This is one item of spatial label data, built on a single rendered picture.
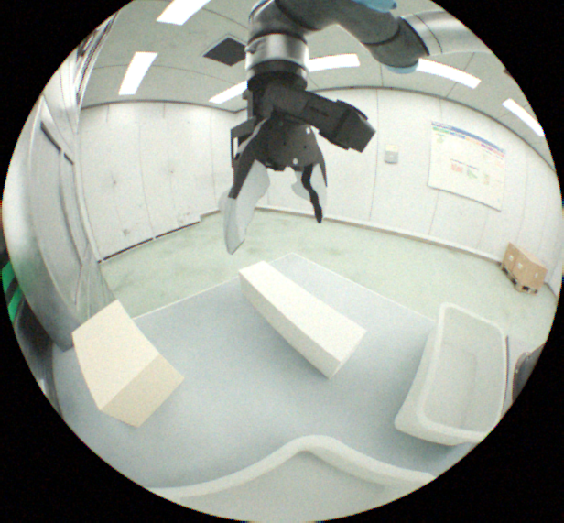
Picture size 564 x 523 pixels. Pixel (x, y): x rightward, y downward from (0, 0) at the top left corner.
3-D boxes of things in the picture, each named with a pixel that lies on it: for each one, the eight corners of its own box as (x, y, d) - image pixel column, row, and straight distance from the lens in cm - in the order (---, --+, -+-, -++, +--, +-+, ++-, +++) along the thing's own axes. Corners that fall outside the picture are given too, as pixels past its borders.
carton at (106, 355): (136, 327, 40) (117, 299, 35) (185, 377, 29) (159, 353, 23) (97, 360, 41) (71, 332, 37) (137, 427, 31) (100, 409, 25)
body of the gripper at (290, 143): (275, 171, 26) (275, 97, 29) (320, 172, 20) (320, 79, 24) (229, 173, 22) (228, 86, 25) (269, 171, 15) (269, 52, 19)
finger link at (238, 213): (215, 240, 21) (248, 175, 22) (236, 258, 16) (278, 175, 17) (192, 231, 20) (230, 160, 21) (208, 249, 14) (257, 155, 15)
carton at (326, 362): (265, 282, 39) (263, 260, 36) (353, 352, 29) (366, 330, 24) (242, 292, 37) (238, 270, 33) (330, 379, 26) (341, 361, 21)
